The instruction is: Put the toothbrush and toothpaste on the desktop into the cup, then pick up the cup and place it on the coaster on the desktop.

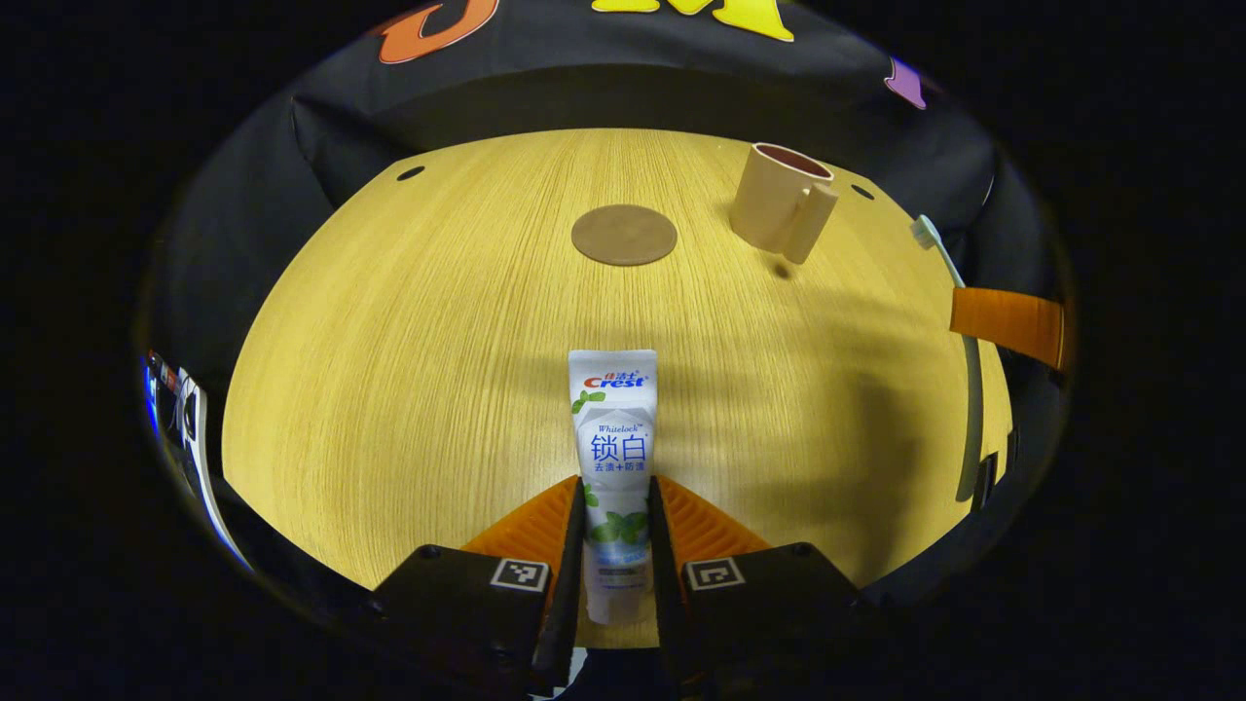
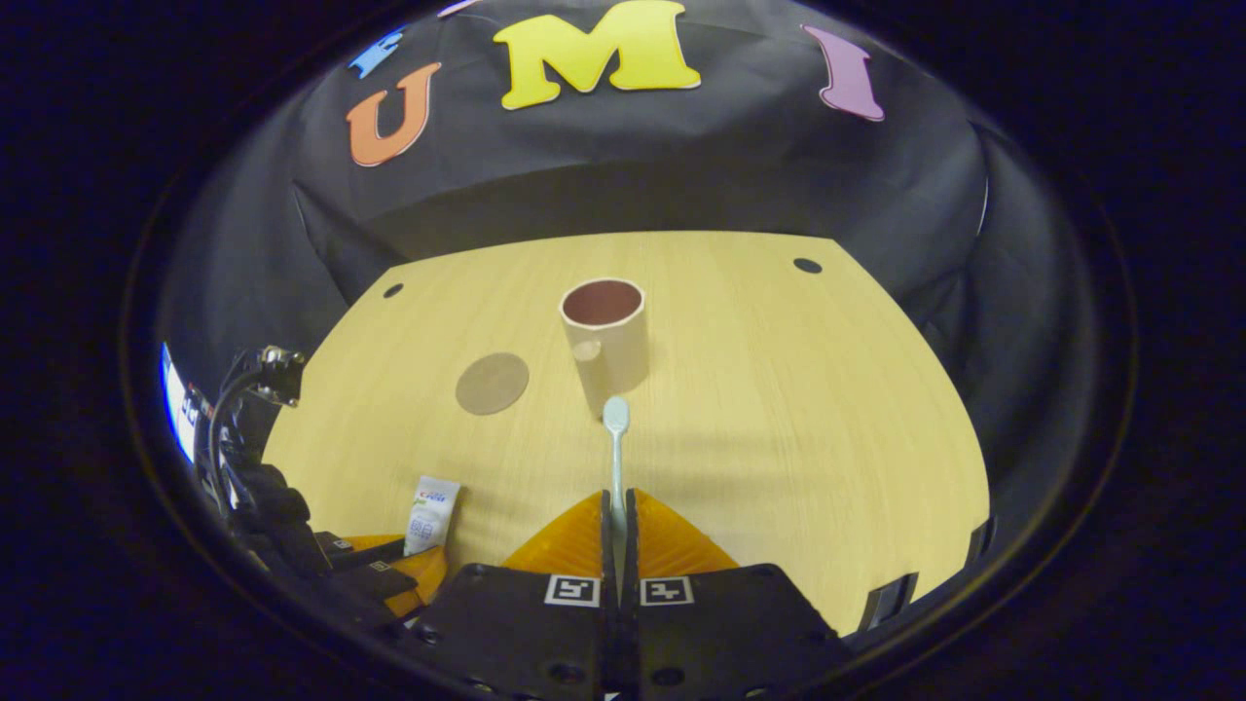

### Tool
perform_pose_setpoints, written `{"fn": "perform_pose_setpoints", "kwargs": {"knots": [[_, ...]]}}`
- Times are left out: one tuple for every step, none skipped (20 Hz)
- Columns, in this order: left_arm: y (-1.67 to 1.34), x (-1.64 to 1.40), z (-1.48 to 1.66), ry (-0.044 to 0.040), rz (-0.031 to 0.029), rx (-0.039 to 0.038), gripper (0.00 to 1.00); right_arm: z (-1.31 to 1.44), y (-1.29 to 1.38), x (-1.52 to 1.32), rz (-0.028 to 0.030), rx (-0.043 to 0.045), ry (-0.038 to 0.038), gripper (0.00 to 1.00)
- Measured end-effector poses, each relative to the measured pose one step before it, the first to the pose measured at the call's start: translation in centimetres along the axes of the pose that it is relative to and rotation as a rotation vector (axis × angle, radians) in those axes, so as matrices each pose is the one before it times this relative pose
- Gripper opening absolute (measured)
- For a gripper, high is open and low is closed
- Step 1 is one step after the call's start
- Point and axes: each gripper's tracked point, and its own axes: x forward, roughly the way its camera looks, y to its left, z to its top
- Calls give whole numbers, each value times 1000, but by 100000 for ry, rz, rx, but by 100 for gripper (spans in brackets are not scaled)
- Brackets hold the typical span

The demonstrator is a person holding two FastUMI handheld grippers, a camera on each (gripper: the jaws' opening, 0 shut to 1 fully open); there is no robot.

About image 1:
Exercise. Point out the round brown coaster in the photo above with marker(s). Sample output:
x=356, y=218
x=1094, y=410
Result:
x=623, y=235

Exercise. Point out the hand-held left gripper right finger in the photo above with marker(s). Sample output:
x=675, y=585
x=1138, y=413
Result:
x=769, y=604

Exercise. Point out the beige cup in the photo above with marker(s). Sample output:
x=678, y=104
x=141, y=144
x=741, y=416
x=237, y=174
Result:
x=769, y=204

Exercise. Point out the white toothbrush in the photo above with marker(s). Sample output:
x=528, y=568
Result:
x=971, y=409

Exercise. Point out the black backdrop cloth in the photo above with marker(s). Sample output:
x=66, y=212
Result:
x=584, y=92

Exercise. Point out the white toothpaste tube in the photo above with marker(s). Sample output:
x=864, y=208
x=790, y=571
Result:
x=623, y=409

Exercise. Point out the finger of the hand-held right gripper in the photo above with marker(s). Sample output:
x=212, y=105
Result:
x=1012, y=323

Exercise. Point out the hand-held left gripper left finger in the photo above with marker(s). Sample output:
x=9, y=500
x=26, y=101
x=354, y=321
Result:
x=458, y=604

